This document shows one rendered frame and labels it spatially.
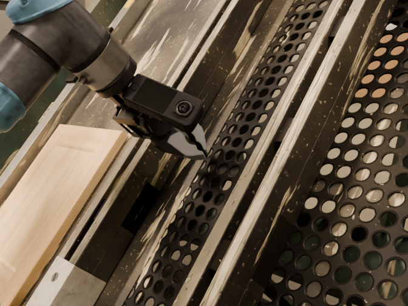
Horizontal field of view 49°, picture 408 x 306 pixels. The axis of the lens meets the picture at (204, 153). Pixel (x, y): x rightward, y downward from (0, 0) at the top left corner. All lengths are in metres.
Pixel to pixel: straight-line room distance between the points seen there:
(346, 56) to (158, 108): 0.27
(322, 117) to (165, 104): 0.21
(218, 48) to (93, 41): 0.33
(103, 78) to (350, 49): 0.34
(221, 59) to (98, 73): 0.32
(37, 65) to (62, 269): 0.33
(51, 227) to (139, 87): 0.42
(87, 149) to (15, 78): 0.49
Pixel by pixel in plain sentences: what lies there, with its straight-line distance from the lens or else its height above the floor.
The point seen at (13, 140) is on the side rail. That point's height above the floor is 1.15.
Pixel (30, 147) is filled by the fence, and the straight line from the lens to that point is 1.26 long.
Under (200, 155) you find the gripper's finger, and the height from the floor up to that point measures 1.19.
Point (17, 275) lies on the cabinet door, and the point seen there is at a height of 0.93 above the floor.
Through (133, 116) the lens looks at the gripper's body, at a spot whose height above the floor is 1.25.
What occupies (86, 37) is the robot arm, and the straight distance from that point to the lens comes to 0.61.
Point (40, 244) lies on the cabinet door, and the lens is 0.97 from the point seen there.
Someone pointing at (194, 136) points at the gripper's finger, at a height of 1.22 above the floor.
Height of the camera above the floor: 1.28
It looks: 7 degrees down
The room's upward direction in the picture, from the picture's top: straight up
